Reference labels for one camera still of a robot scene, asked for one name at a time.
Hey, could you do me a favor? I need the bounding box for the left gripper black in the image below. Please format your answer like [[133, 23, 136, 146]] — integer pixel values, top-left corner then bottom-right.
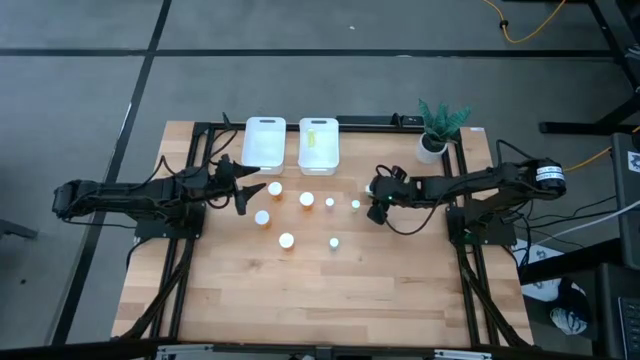
[[212, 153, 268, 201]]

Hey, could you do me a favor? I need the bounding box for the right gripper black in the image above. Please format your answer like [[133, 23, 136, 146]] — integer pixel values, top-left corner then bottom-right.
[[368, 174, 419, 207]]

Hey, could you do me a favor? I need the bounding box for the white plastic bin teal sticker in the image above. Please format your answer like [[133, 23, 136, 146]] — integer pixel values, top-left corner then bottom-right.
[[297, 117, 341, 177]]

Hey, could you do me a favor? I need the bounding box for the white plant pot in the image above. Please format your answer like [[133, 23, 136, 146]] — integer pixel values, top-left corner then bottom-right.
[[414, 132, 450, 165]]

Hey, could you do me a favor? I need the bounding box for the black power strip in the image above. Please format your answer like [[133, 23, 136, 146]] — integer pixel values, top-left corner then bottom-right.
[[335, 114, 426, 127]]

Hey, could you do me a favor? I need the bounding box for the green artificial plant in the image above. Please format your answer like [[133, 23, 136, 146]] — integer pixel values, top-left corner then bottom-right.
[[417, 97, 473, 144]]

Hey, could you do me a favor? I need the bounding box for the black crossbar with silver brackets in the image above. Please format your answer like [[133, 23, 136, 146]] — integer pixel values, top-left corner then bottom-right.
[[0, 338, 551, 360]]

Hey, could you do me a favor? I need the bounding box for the white and blue bag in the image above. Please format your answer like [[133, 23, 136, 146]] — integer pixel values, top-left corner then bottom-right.
[[514, 238, 599, 341]]

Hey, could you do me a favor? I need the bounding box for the dark grey furniture leg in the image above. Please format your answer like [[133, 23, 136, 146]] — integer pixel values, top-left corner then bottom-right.
[[0, 218, 39, 242]]

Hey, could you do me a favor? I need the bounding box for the black computer tower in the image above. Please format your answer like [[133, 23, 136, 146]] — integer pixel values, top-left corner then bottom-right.
[[610, 132, 640, 271]]

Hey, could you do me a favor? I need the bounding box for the black case with keyboard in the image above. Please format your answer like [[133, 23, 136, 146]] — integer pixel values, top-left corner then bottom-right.
[[597, 262, 640, 360]]

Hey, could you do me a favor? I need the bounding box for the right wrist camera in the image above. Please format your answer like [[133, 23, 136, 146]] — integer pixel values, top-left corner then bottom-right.
[[366, 200, 390, 226]]

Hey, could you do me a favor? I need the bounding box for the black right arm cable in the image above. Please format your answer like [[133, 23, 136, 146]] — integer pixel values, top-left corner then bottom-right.
[[382, 192, 446, 237]]

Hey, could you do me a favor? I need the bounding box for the black aluminium table frame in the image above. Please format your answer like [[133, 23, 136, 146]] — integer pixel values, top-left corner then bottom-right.
[[117, 113, 534, 351]]

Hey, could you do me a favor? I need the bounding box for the long yellow cable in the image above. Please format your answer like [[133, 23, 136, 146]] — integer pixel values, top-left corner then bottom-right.
[[482, 0, 569, 45]]

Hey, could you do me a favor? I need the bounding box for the black desk leg frame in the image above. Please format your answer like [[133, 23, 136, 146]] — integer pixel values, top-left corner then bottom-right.
[[538, 0, 640, 136]]

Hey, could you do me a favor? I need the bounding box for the short yellow cable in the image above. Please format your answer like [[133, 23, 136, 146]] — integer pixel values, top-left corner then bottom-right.
[[564, 124, 640, 174]]

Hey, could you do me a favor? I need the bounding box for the white cable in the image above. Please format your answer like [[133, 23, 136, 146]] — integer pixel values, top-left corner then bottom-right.
[[534, 199, 640, 246]]

